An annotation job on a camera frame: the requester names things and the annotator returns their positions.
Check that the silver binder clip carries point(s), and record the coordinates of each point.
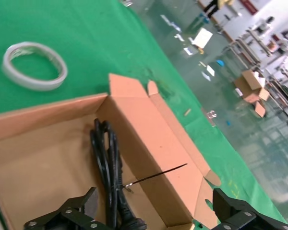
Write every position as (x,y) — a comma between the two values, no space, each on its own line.
(211,115)
(127,3)

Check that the small yellow pad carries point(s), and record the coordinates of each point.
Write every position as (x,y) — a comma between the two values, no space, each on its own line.
(201,50)

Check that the small white foam block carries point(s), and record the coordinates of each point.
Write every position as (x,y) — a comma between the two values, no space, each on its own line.
(239,92)

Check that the flat cardboard piece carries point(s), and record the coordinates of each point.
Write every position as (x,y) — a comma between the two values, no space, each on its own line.
(259,109)

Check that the cardboard box with round hole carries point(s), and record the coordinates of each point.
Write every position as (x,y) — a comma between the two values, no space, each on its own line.
(146,134)

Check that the loose paper sheet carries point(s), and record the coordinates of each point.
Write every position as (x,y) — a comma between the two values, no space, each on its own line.
(176,26)
(188,51)
(165,18)
(210,70)
(205,75)
(179,36)

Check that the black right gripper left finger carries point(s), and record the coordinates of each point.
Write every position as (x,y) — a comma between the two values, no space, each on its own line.
(91,203)

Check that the grey metal workbench trolley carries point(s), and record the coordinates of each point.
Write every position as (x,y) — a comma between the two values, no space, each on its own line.
(286,76)
(261,44)

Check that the thin wooden stick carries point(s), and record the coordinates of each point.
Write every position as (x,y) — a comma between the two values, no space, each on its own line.
(187,112)

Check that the white tape roll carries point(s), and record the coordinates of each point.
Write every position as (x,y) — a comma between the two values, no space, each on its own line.
(33,85)

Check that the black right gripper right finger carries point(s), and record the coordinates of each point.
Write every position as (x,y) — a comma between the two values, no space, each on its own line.
(222,206)

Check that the person in yellow top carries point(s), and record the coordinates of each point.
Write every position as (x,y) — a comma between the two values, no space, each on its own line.
(211,8)

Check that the small yellow strip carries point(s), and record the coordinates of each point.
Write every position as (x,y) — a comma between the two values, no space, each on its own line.
(202,64)

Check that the large open cardboard carton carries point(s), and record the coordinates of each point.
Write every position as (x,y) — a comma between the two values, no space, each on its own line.
(249,81)

